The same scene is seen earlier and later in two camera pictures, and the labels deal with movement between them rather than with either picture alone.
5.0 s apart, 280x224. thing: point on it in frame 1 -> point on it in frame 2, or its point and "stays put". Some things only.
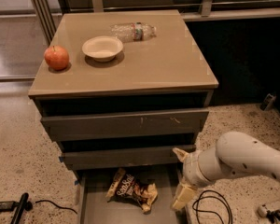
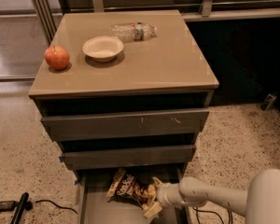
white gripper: x=190 y=166 -> x=163 y=193
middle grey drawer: x=133 y=158 stays put
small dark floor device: x=268 y=102 stays put
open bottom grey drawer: x=96 y=208 stays put
